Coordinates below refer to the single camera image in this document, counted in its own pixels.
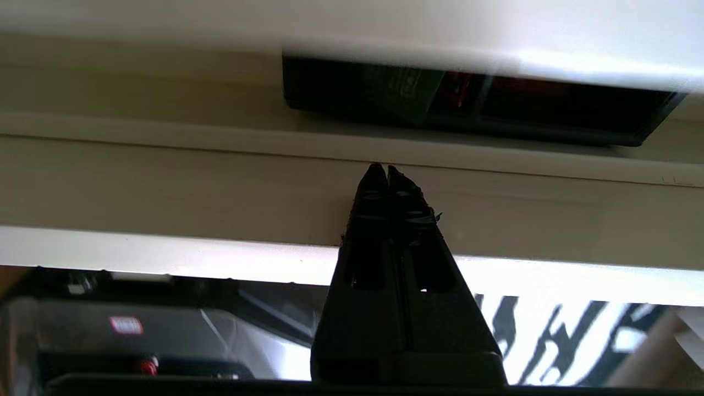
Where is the black organizer box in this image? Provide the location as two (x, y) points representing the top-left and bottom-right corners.
(282, 52), (688, 148)

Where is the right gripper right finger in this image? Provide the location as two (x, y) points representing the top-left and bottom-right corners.
(388, 165), (502, 355)

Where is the grey black tan patterned rug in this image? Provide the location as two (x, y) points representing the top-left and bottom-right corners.
(473, 294), (685, 387)

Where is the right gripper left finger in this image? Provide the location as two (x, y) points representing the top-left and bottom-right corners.
(310, 162), (409, 384)

